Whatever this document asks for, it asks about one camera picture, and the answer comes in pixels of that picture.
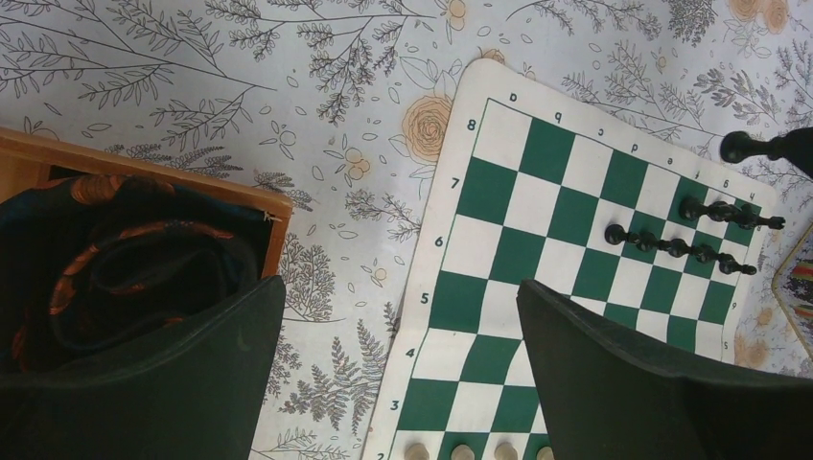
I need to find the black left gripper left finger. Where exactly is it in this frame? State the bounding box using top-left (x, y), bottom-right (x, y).
top-left (1, 276), bottom-right (286, 459)

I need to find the green white chess board mat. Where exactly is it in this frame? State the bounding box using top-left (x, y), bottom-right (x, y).
top-left (362, 58), bottom-right (778, 459)

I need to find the white chess piece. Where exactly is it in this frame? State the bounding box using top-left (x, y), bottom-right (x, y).
top-left (535, 446), bottom-right (554, 460)
top-left (404, 443), bottom-right (430, 460)
top-left (450, 444), bottom-right (476, 460)
top-left (494, 442), bottom-right (519, 460)

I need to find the wooden compartment tray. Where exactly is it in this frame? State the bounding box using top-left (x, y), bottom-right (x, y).
top-left (1, 127), bottom-right (292, 277)

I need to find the black rook piece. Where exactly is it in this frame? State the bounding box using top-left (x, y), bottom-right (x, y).
top-left (734, 203), bottom-right (785, 230)

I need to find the black knight piece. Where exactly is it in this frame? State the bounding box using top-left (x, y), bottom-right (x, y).
top-left (707, 201), bottom-right (749, 225)

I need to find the black pawn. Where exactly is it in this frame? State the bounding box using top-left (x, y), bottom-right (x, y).
top-left (604, 223), bottom-right (640, 245)
top-left (679, 196), bottom-right (709, 221)
top-left (636, 231), bottom-right (670, 252)
top-left (717, 253), bottom-right (757, 276)
top-left (666, 238), bottom-right (698, 258)

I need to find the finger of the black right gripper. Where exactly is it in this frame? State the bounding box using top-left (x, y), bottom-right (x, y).
top-left (784, 127), bottom-right (813, 177)

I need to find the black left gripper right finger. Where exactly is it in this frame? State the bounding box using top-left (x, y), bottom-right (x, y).
top-left (517, 280), bottom-right (812, 459)

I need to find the floral tablecloth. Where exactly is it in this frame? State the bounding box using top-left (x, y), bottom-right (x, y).
top-left (1, 1), bottom-right (812, 459)

